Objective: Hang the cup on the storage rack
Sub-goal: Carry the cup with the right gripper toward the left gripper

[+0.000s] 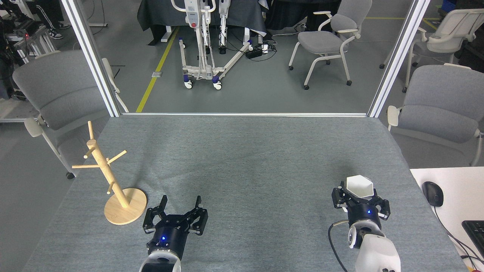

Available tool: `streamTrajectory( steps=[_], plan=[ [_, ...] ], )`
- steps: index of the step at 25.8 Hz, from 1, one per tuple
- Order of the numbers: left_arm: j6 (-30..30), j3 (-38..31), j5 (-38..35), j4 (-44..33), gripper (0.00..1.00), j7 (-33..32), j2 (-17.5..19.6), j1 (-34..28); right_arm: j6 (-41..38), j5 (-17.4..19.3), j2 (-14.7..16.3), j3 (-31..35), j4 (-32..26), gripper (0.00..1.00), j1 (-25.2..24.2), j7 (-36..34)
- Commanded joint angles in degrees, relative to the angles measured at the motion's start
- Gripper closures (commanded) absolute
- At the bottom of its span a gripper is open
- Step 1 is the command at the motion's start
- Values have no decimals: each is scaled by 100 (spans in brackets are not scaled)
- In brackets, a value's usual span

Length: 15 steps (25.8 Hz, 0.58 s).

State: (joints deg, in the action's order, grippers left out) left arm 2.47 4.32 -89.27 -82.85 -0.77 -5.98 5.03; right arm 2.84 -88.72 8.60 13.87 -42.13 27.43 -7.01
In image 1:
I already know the white faceted cup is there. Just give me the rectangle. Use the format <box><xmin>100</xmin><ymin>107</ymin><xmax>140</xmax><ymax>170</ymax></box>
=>
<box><xmin>346</xmin><ymin>175</ymin><xmax>374</xmax><ymax>201</ymax></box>

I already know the metal equipment rack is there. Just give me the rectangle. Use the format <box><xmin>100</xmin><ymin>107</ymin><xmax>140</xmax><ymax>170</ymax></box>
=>
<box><xmin>0</xmin><ymin>19</ymin><xmax>57</xmax><ymax>65</ymax></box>

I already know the black mouse cable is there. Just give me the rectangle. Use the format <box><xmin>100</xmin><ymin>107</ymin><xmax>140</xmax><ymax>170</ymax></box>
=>
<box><xmin>433</xmin><ymin>206</ymin><xmax>484</xmax><ymax>263</ymax></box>

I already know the table with black cloth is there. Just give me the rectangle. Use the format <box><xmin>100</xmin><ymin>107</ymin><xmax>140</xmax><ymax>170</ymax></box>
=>
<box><xmin>137</xmin><ymin>0</ymin><xmax>267</xmax><ymax>46</ymax></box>

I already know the black computer mouse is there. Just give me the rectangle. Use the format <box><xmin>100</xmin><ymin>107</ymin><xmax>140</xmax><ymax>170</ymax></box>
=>
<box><xmin>422</xmin><ymin>181</ymin><xmax>444</xmax><ymax>207</ymax></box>

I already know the black keyboard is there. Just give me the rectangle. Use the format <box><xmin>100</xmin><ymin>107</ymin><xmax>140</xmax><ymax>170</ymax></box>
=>
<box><xmin>462</xmin><ymin>220</ymin><xmax>484</xmax><ymax>261</ymax></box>

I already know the silver post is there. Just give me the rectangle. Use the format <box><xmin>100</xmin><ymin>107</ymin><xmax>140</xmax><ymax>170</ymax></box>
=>
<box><xmin>60</xmin><ymin>0</ymin><xmax>121</xmax><ymax>117</ymax></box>
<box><xmin>368</xmin><ymin>0</ymin><xmax>431</xmax><ymax>117</ymax></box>

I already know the wooden cup rack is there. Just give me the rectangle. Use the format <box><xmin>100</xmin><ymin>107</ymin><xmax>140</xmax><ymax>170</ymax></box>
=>
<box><xmin>72</xmin><ymin>121</ymin><xmax>147</xmax><ymax>226</ymax></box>

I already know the silver table edge rail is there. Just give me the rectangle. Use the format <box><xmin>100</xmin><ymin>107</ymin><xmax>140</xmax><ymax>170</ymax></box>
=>
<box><xmin>121</xmin><ymin>112</ymin><xmax>368</xmax><ymax>117</ymax></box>

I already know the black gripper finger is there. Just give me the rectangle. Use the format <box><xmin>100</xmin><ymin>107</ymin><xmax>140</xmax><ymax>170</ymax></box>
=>
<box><xmin>372</xmin><ymin>195</ymin><xmax>391</xmax><ymax>221</ymax></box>
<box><xmin>185</xmin><ymin>196</ymin><xmax>208</xmax><ymax>236</ymax></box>
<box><xmin>332</xmin><ymin>183</ymin><xmax>354</xmax><ymax>210</ymax></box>
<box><xmin>143</xmin><ymin>195</ymin><xmax>168</xmax><ymax>234</ymax></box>

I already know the person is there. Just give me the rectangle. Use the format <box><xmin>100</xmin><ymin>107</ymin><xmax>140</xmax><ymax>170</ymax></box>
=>
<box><xmin>36</xmin><ymin>0</ymin><xmax>71</xmax><ymax>40</ymax></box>

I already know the grey chair with white frame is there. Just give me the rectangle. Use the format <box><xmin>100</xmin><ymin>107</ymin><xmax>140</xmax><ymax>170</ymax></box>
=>
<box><xmin>386</xmin><ymin>63</ymin><xmax>484</xmax><ymax>167</ymax></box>
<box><xmin>380</xmin><ymin>8</ymin><xmax>484</xmax><ymax>93</ymax></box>
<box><xmin>12</xmin><ymin>50</ymin><xmax>129</xmax><ymax>180</ymax></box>
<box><xmin>288</xmin><ymin>0</ymin><xmax>373</xmax><ymax>90</ymax></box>

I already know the black power strip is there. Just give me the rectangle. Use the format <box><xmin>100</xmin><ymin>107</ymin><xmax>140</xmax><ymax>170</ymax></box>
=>
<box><xmin>245</xmin><ymin>45</ymin><xmax>277</xmax><ymax>60</ymax></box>

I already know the white stand on wheels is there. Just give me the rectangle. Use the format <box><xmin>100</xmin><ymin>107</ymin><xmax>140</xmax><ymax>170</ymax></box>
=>
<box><xmin>171</xmin><ymin>0</ymin><xmax>254</xmax><ymax>90</ymax></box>

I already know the white desk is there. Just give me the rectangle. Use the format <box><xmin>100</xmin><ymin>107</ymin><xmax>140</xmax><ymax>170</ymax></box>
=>
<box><xmin>410</xmin><ymin>167</ymin><xmax>484</xmax><ymax>272</ymax></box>

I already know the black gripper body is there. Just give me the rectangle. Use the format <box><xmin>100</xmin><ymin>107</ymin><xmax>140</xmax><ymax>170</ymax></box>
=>
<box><xmin>147</xmin><ymin>215</ymin><xmax>189</xmax><ymax>260</ymax></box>
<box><xmin>347</xmin><ymin>204</ymin><xmax>382</xmax><ymax>229</ymax></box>

